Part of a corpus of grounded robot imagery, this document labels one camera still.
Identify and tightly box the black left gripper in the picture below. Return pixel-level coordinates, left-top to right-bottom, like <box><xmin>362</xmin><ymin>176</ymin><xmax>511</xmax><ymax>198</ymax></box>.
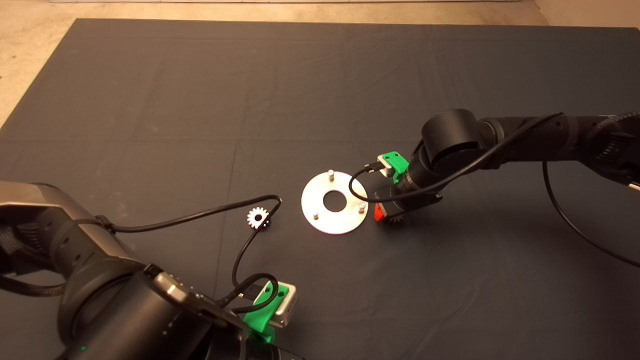
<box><xmin>247</xmin><ymin>340</ymin><xmax>307</xmax><ymax>360</ymax></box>

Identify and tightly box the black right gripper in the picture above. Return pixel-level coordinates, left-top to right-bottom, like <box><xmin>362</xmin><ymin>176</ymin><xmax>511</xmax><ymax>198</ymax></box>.
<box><xmin>374</xmin><ymin>172</ymin><xmax>444</xmax><ymax>222</ymax></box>

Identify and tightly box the round metal carrier plate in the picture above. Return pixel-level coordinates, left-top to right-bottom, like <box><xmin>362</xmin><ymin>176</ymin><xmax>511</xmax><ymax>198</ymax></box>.
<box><xmin>301</xmin><ymin>170</ymin><xmax>369</xmax><ymax>235</ymax></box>

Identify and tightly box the dark grey table cloth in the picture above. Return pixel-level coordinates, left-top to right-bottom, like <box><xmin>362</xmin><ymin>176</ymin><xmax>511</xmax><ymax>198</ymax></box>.
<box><xmin>0</xmin><ymin>19</ymin><xmax>640</xmax><ymax>360</ymax></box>

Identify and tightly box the bright green camera mount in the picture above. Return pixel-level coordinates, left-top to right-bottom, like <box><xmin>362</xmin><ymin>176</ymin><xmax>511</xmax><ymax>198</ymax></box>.
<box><xmin>243</xmin><ymin>281</ymin><xmax>292</xmax><ymax>344</ymax></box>
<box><xmin>382</xmin><ymin>151</ymin><xmax>411</xmax><ymax>184</ymax></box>

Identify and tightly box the black camera cable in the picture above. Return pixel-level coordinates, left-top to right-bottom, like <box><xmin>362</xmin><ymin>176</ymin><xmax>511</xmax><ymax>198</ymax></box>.
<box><xmin>348</xmin><ymin>113</ymin><xmax>640</xmax><ymax>267</ymax></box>
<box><xmin>97</xmin><ymin>195</ymin><xmax>283</xmax><ymax>313</ymax></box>

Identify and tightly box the black braided sleeve cable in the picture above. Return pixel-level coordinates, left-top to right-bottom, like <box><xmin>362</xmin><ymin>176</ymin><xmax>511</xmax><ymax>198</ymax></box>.
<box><xmin>0</xmin><ymin>274</ymin><xmax>67</xmax><ymax>298</ymax></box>

